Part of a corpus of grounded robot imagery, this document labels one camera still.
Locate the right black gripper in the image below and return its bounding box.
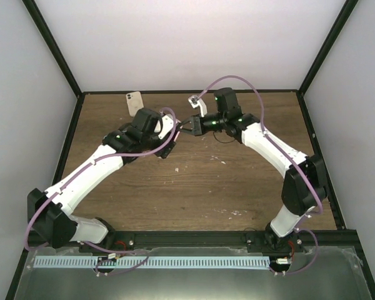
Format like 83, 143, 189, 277
177, 113, 227, 137

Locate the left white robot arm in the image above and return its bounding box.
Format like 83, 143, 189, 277
24, 107, 177, 253

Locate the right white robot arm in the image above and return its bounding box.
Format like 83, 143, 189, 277
178, 87, 328, 252

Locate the beige phone at back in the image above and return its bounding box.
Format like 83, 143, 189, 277
126, 91, 144, 117

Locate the light blue slotted strip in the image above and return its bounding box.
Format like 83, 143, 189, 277
33, 256, 271, 270

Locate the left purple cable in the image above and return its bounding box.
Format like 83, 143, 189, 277
24, 106, 179, 276

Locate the purple cable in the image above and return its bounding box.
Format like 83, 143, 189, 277
197, 74, 324, 276
24, 106, 179, 276

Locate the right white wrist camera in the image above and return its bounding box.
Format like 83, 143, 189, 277
188, 95, 208, 118

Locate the black front rail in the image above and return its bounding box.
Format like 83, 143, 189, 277
27, 229, 359, 254

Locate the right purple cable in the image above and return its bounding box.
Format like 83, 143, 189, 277
197, 74, 324, 276

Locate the black frame post left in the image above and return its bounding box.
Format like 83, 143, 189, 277
22, 0, 83, 98

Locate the black frame post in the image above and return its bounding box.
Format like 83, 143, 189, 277
22, 0, 83, 98
298, 0, 359, 96

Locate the black frame post right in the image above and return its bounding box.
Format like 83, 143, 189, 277
298, 0, 359, 96

